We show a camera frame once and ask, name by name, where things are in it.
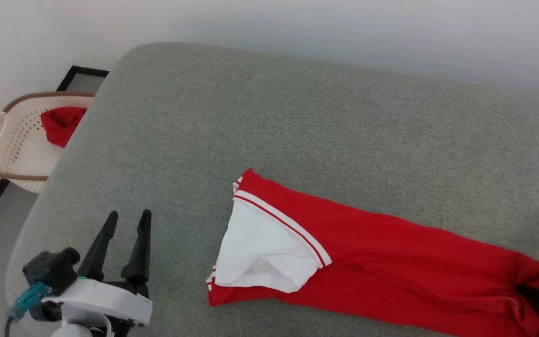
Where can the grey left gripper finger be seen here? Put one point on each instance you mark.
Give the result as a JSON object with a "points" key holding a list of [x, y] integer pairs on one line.
{"points": [[101, 248], [141, 252]]}

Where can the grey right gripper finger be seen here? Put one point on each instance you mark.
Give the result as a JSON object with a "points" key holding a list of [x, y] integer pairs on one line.
{"points": [[533, 292]]}

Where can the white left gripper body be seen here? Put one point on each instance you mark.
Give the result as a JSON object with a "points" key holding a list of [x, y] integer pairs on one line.
{"points": [[105, 299]]}

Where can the red and white t-shirt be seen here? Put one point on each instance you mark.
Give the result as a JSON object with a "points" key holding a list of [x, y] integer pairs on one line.
{"points": [[391, 252]]}

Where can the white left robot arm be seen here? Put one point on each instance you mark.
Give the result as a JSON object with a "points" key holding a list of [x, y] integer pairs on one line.
{"points": [[77, 330]]}

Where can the cream plastic laundry basket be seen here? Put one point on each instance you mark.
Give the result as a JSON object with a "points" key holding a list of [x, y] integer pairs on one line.
{"points": [[21, 154]]}

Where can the crumpled red cloth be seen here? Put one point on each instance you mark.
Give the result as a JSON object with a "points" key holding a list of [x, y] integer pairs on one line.
{"points": [[61, 124]]}

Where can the grey fabric sofa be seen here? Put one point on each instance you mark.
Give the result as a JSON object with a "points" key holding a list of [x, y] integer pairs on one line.
{"points": [[297, 131]]}

